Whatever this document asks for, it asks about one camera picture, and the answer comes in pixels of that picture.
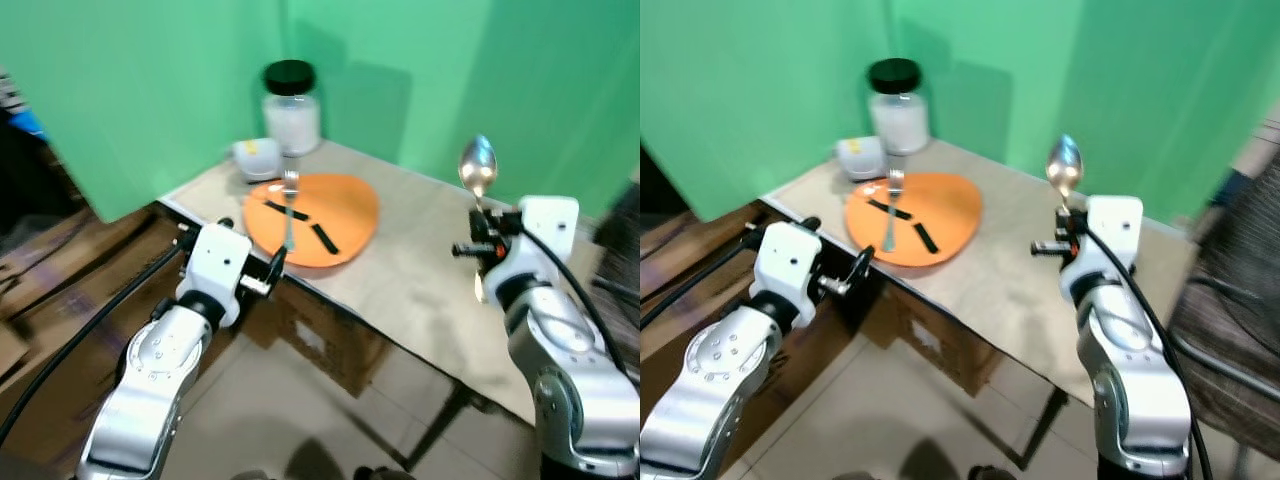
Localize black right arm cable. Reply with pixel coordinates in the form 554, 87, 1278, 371
1086, 226, 1213, 480
515, 226, 641, 391

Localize orange plate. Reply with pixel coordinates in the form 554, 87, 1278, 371
845, 171, 985, 268
243, 173, 382, 269

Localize glass jar with black lid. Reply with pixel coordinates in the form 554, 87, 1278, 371
262, 60, 323, 158
867, 57, 931, 156

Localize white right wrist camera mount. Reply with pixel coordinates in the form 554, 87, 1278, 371
518, 196, 580, 265
1084, 194, 1145, 265

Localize black table leg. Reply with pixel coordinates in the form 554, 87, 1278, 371
1005, 388, 1069, 471
385, 385, 483, 471

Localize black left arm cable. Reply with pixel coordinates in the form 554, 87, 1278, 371
0, 240, 193, 446
640, 236, 757, 331

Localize green backdrop board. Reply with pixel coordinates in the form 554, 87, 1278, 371
280, 0, 641, 219
640, 0, 898, 223
885, 0, 1280, 225
0, 0, 288, 224

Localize dark woven chair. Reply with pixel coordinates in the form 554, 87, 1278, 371
1168, 148, 1280, 465

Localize silver metal spoon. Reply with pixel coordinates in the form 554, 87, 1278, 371
1045, 133, 1085, 217
458, 135, 499, 304

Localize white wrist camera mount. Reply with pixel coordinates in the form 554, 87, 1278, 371
1084, 194, 1145, 265
751, 221, 824, 327
518, 196, 580, 265
178, 224, 254, 328

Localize silver metal fork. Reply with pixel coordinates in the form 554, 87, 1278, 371
881, 167, 907, 253
281, 168, 303, 253

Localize brown cardboard box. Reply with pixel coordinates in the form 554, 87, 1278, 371
238, 280, 393, 399

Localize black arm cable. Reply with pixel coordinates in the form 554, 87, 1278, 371
1086, 226, 1213, 480
640, 236, 757, 331
0, 240, 193, 446
515, 226, 641, 391

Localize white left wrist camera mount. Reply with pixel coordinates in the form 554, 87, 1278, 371
178, 224, 254, 328
751, 221, 824, 327

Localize small white cup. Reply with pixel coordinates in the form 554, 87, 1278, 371
836, 136, 889, 182
232, 138, 285, 183

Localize beige table cloth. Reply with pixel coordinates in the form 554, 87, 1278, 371
762, 138, 1246, 406
160, 138, 641, 426

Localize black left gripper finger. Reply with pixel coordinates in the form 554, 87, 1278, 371
844, 245, 875, 293
261, 245, 289, 294

